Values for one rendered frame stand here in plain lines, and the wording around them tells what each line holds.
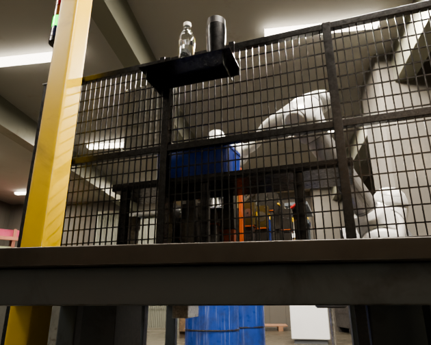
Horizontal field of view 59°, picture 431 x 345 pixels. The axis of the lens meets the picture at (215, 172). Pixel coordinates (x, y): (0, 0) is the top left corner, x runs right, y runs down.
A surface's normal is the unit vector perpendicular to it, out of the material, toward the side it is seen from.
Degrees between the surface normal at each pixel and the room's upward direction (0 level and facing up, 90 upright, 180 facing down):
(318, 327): 90
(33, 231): 90
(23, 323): 90
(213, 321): 90
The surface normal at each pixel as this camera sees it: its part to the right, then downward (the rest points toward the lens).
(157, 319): -0.15, -0.32
